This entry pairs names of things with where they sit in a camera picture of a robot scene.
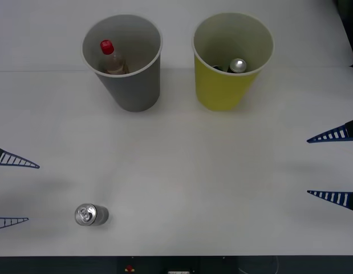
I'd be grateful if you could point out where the grey plastic waste bin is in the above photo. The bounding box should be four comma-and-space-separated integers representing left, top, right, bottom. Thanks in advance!
80, 14, 164, 112

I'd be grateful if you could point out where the silver-topped drink can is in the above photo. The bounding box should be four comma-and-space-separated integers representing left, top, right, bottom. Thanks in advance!
228, 58, 247, 74

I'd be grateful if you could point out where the dark drink can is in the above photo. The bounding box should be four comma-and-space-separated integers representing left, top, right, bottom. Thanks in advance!
74, 203, 109, 227

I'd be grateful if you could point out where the yellow-green plastic waste bin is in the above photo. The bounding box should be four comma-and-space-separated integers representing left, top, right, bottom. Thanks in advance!
192, 11, 275, 112

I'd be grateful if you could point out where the red-capped plastic bottle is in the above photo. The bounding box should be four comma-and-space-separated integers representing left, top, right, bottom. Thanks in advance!
99, 39, 130, 75

